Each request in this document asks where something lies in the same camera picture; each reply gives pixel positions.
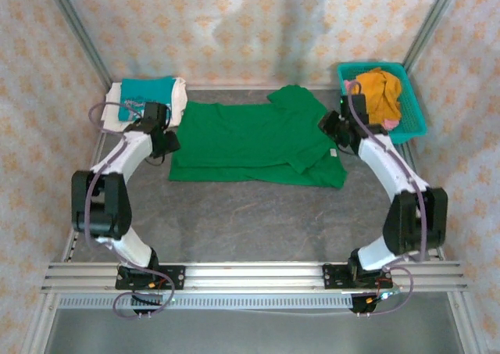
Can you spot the orange t-shirt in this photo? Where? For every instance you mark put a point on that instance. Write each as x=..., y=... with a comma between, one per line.
x=381, y=92

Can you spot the white t-shirt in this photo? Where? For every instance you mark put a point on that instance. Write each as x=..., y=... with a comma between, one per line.
x=180, y=96

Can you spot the aluminium table edge rail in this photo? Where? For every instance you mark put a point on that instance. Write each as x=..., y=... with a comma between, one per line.
x=234, y=87

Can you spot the teal printed t-shirt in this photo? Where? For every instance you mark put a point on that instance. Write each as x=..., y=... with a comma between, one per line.
x=131, y=90

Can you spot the aluminium frame post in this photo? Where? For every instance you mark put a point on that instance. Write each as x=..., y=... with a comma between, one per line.
x=78, y=29
x=431, y=22

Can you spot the teal plastic basket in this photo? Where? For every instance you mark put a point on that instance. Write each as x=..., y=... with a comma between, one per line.
x=414, y=111

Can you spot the aluminium mounting rail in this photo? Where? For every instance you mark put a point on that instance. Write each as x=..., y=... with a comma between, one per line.
x=254, y=277

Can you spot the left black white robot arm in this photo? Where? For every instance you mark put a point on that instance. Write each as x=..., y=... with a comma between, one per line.
x=101, y=205

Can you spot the green t-shirt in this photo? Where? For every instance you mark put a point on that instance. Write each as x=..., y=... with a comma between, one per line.
x=250, y=143

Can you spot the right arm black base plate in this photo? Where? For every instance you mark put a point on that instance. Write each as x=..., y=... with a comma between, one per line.
x=334, y=276

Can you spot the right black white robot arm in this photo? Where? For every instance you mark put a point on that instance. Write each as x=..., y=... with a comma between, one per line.
x=414, y=221

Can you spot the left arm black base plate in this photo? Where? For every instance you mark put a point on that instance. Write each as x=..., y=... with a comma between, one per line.
x=173, y=277

